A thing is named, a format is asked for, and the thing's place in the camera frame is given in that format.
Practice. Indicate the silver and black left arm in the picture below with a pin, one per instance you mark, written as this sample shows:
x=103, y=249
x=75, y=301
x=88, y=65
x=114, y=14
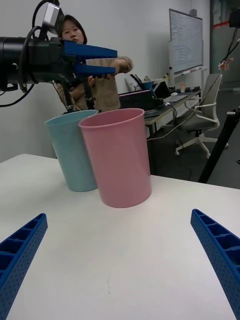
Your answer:
x=15, y=60

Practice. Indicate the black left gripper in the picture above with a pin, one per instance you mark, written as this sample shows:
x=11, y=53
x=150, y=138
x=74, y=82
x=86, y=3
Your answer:
x=47, y=60

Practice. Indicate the black laptop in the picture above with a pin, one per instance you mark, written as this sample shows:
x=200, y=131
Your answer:
x=163, y=91

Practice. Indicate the dark desk with wood edge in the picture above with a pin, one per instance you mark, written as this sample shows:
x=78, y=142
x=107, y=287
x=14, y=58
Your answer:
x=160, y=110

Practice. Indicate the white computer mouse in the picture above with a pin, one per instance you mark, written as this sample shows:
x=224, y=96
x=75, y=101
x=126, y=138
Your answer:
x=174, y=94

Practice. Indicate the whiteboard on stand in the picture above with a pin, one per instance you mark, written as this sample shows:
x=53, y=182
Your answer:
x=186, y=42

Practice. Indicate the person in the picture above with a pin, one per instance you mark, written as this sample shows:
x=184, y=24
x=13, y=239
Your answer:
x=105, y=92

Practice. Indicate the person's left hand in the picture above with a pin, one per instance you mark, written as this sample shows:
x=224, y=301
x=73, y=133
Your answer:
x=115, y=65

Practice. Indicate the pale blue plastic bin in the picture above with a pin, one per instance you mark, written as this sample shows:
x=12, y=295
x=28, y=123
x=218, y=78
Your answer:
x=67, y=155

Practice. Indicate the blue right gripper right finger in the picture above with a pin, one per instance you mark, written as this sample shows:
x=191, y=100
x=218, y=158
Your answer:
x=220, y=245

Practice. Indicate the white office chair grey seat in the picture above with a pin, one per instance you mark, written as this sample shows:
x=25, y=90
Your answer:
x=200, y=122

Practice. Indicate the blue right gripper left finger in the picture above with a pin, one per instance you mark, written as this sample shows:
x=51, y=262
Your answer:
x=22, y=252

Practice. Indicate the person's right hand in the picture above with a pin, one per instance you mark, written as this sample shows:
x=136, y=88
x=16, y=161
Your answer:
x=91, y=81

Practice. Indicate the pink plastic bin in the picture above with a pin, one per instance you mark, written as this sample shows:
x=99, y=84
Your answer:
x=120, y=162

